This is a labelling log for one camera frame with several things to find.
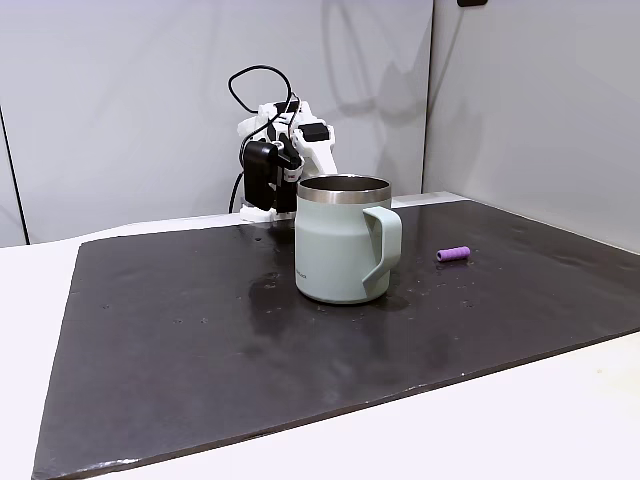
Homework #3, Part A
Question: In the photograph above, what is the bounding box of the purple pen grip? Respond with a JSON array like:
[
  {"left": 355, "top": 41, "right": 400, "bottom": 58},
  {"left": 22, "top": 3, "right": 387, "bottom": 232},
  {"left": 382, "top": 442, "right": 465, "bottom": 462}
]
[{"left": 436, "top": 245, "right": 472, "bottom": 264}]

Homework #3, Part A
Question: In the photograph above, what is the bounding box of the pale green steel mug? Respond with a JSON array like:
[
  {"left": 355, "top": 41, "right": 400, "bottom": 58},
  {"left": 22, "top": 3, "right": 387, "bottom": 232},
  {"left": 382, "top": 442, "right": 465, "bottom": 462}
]
[{"left": 293, "top": 174, "right": 404, "bottom": 307}]

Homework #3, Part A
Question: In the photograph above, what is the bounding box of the black table mat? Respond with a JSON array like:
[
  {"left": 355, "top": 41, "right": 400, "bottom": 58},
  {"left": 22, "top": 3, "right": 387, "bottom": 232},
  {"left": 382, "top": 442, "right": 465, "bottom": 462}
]
[{"left": 30, "top": 201, "right": 640, "bottom": 480}]

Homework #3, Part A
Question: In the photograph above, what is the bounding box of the black camera box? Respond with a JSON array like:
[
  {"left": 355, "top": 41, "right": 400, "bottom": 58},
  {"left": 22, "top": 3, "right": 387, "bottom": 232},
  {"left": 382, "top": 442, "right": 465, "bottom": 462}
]
[{"left": 242, "top": 140, "right": 280, "bottom": 212}]

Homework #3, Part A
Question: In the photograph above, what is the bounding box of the black camera cable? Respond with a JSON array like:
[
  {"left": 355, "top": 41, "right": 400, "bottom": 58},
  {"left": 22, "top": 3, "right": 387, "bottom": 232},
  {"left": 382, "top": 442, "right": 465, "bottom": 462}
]
[{"left": 228, "top": 64, "right": 301, "bottom": 151}]

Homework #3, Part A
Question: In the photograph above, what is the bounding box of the black power cable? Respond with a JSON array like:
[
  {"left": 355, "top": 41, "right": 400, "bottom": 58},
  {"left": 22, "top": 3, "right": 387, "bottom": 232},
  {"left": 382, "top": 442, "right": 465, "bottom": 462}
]
[{"left": 228, "top": 170, "right": 247, "bottom": 215}]

